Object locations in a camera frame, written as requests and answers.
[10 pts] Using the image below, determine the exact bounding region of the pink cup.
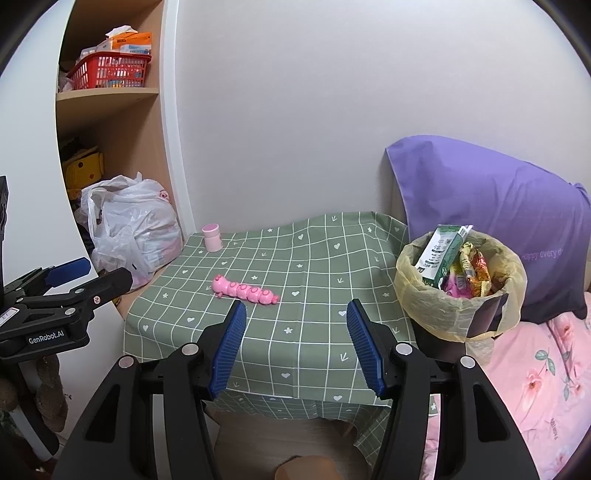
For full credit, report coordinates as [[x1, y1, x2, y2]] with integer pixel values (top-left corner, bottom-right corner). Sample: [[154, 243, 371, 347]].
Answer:
[[202, 222, 223, 253]]

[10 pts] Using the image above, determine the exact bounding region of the red plastic basket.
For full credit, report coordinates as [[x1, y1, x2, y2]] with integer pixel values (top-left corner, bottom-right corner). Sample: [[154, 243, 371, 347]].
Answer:
[[67, 51, 152, 90]]

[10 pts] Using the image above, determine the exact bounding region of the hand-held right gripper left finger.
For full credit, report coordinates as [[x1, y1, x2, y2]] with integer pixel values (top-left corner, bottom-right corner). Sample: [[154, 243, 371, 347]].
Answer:
[[51, 299, 249, 480]]

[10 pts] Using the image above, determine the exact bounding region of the pink floral blanket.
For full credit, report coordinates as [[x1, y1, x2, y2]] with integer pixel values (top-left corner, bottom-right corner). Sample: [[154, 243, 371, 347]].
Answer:
[[422, 291, 591, 480]]

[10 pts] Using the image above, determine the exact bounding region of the purple cloth on chair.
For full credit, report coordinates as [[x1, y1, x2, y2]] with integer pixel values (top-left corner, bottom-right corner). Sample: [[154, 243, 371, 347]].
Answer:
[[385, 135, 591, 324]]

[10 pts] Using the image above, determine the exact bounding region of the pink caterpillar toy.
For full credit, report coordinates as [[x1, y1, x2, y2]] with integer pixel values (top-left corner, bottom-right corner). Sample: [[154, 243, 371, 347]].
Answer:
[[211, 274, 281, 305]]

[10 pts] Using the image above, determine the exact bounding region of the yellow red snack wrapper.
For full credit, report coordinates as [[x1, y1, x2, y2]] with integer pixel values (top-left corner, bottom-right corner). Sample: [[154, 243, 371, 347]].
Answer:
[[455, 242, 492, 296]]

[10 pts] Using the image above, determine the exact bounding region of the black bin with yellow liner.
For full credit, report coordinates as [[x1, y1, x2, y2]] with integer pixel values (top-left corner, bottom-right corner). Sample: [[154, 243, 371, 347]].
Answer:
[[394, 228, 528, 370]]

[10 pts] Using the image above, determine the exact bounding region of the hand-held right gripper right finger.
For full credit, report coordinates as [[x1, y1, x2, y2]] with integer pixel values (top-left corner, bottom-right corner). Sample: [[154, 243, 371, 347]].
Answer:
[[346, 298, 541, 480]]

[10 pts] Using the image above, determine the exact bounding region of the orange tissue box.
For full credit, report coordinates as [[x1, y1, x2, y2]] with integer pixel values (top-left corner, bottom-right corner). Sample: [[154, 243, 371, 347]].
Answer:
[[105, 25, 154, 57]]

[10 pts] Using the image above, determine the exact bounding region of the brown fuzzy cloth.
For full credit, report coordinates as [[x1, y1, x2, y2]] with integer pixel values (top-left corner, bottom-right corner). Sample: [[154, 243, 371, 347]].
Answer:
[[36, 355, 68, 433]]

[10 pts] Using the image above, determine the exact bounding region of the white plastic bag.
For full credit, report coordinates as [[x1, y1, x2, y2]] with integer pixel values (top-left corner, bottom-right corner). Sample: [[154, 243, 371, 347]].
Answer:
[[74, 172, 184, 291]]

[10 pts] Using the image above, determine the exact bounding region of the green checked tablecloth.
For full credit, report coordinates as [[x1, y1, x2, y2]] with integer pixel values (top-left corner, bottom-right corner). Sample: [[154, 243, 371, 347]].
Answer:
[[122, 211, 437, 450]]

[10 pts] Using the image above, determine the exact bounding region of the green white carton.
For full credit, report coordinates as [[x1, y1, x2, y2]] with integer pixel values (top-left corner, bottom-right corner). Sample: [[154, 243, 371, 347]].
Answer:
[[412, 224, 475, 289]]

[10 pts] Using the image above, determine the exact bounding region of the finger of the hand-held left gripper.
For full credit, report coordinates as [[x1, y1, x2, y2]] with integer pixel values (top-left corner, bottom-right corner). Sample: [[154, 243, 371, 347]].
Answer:
[[16, 267, 134, 324], [7, 257, 92, 296]]

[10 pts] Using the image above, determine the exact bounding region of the wooden shelf unit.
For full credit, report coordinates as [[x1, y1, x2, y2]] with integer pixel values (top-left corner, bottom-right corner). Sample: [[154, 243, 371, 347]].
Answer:
[[55, 0, 185, 324]]

